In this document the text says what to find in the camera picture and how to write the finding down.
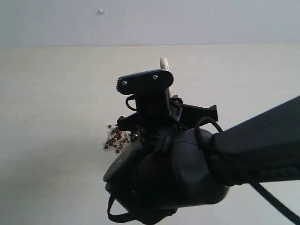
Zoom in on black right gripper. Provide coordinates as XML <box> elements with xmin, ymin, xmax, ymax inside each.
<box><xmin>117</xmin><ymin>100</ymin><xmax>218</xmax><ymax>132</ymax></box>

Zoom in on wooden handled paint brush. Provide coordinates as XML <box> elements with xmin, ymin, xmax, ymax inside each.
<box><xmin>160</xmin><ymin>58</ymin><xmax>179</xmax><ymax>99</ymax></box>

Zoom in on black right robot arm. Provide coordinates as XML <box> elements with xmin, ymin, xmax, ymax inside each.
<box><xmin>103</xmin><ymin>97</ymin><xmax>300</xmax><ymax>225</ymax></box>

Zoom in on pile of brown beans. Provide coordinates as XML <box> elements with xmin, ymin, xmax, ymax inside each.
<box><xmin>103</xmin><ymin>124</ymin><xmax>131</xmax><ymax>154</ymax></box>

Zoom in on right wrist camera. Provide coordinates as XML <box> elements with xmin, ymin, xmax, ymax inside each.
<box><xmin>116</xmin><ymin>69</ymin><xmax>170</xmax><ymax>117</ymax></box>

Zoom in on small white wall fixture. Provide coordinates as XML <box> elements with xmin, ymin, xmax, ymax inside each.
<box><xmin>97</xmin><ymin>9</ymin><xmax>105</xmax><ymax>15</ymax></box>

